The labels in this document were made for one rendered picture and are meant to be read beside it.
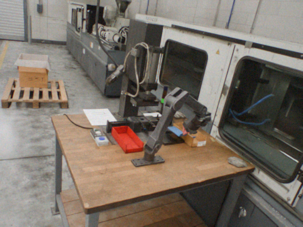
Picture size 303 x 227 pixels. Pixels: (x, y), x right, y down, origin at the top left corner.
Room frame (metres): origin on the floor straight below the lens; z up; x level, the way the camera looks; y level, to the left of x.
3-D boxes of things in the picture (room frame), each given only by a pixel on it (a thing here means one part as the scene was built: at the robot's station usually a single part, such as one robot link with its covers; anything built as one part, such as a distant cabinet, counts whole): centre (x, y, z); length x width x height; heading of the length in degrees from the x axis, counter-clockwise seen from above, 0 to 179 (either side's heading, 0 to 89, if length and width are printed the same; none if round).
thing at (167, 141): (1.58, -0.16, 0.91); 0.17 x 0.16 x 0.02; 122
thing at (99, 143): (1.36, 0.27, 0.90); 0.07 x 0.07 x 0.06; 32
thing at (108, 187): (1.51, -0.01, 0.45); 1.12 x 0.99 x 0.90; 122
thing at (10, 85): (4.15, 2.12, 0.07); 1.20 x 1.00 x 0.14; 26
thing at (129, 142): (1.42, 0.12, 0.93); 0.25 x 0.12 x 0.06; 32
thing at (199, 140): (1.65, -0.31, 0.93); 0.25 x 0.13 x 0.08; 32
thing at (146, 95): (1.71, 0.09, 1.22); 0.26 x 0.18 x 0.30; 32
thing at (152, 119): (1.66, 0.04, 0.98); 0.20 x 0.10 x 0.01; 122
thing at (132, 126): (1.66, 0.04, 0.94); 0.20 x 0.10 x 0.07; 122
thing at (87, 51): (7.20, 1.86, 0.49); 5.51 x 1.02 x 0.97; 29
